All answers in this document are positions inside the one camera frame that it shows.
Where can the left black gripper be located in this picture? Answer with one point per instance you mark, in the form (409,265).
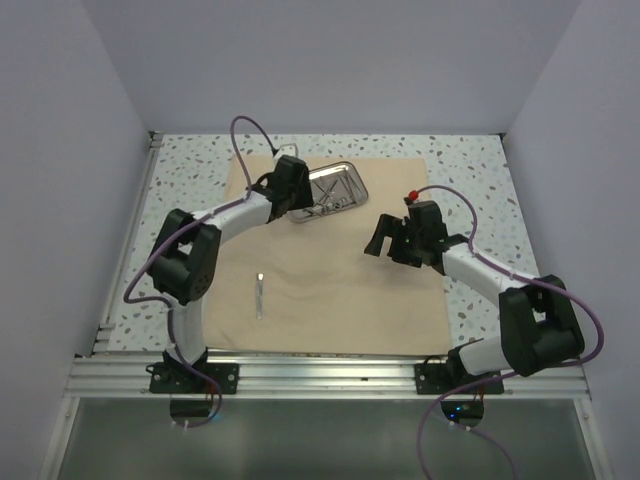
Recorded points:
(304,197)

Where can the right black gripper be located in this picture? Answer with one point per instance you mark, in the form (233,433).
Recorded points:
(392,227)

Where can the steel instrument tray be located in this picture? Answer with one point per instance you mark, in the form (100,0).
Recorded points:
(354,183)

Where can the steel surgical scissors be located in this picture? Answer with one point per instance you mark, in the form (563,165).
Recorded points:
(330,195)

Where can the beige cloth wrap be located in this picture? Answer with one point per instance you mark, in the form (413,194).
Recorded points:
(322,293)

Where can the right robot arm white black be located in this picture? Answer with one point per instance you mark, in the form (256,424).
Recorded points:
(538,327)

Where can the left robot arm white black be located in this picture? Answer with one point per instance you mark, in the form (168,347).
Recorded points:
(183,259)

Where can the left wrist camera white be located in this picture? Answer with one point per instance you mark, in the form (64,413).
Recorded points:
(288,149)

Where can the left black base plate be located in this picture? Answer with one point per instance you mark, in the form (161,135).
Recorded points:
(177,379)

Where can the aluminium front rail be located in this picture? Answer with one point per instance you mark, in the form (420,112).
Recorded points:
(298,377)

